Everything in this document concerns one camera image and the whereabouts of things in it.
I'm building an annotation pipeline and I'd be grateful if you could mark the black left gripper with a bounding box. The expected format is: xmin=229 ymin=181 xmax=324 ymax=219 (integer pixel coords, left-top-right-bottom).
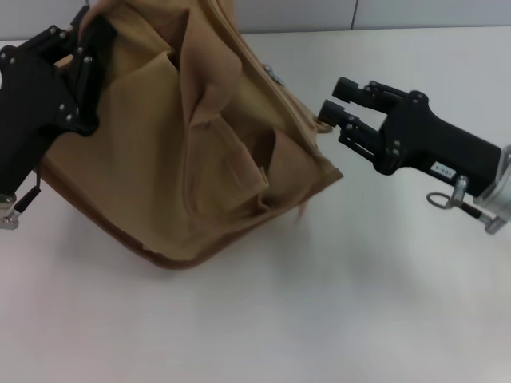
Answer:
xmin=0 ymin=6 xmax=119 ymax=196

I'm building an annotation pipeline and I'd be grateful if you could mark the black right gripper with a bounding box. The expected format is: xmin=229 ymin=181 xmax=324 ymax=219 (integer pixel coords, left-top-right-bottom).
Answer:
xmin=319 ymin=77 xmax=502 ymax=199

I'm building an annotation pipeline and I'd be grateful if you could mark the metal zipper pull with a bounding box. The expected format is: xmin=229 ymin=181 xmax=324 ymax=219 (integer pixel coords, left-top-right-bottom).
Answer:
xmin=262 ymin=63 xmax=285 ymax=87

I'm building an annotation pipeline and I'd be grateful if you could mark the khaki fabric food bag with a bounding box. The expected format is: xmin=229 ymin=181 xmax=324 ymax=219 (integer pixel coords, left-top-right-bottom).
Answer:
xmin=39 ymin=0 xmax=344 ymax=272

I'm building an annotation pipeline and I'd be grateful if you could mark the right gripper cable with plugs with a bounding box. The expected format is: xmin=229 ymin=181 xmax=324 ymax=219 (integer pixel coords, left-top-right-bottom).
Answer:
xmin=426 ymin=175 xmax=504 ymax=235

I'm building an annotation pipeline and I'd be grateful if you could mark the gripper cable with plugs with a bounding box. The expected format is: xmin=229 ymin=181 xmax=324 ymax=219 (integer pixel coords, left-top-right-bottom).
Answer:
xmin=0 ymin=167 xmax=43 ymax=231
xmin=426 ymin=175 xmax=504 ymax=235

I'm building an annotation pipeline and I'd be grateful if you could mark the left gripper cable with plugs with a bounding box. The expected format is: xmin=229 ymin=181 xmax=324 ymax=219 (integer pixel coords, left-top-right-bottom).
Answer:
xmin=0 ymin=167 xmax=43 ymax=231

